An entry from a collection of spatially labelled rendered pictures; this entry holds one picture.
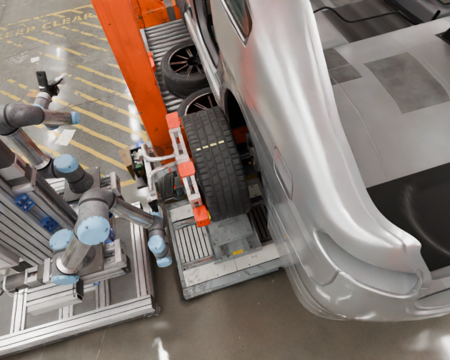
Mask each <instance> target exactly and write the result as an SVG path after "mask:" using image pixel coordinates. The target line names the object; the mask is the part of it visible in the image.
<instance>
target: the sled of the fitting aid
mask: <svg viewBox="0 0 450 360"><path fill-rule="evenodd" d="M246 214H247V216H248V218H249V222H250V224H251V227H252V229H253V232H254V235H251V236H248V237H245V238H242V239H238V240H236V241H232V242H229V243H226V244H222V245H220V246H214V243H213V240H212V237H211V233H210V231H209V226H208V225H206V226H204V227H205V229H206V235H207V237H208V240H209V245H210V247H211V252H212V255H213V258H214V262H215V264H216V265H217V264H221V263H224V262H226V261H231V260H233V259H237V258H239V257H242V256H246V255H249V254H252V253H255V252H258V251H262V245H261V242H260V239H259V236H258V234H257V232H256V229H255V226H254V223H253V221H252V219H251V215H250V213H249V212H248V213H246Z"/></svg>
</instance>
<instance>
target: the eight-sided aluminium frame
mask: <svg viewBox="0 0 450 360"><path fill-rule="evenodd" d="M169 134H170V137H171V140H172V144H173V147H174V151H175V154H176V156H175V157H176V161H177V164H181V163H184V162H186V161H190V159H189V153H188V151H187V148H186V145H185V143H184V139H183V134H182V132H181V127H177V128H175V129H170V130H169ZM177 137H179V140H180V142H181V147H182V150H183V154H179V151H178V148H177V144H178V142H177V140H176V138H177ZM190 177H191V180H192V183H191V184H189V185H188V182H187V179H186V178H182V179H183V181H184V186H185V188H186V192H187V196H188V199H189V203H190V204H191V207H192V208H196V207H198V206H203V205H204V204H203V201H202V200H201V195H200V193H199V188H198V184H197V181H195V178H194V175H193V176H190ZM192 187H194V191H192ZM196 202H198V203H197V204H196Z"/></svg>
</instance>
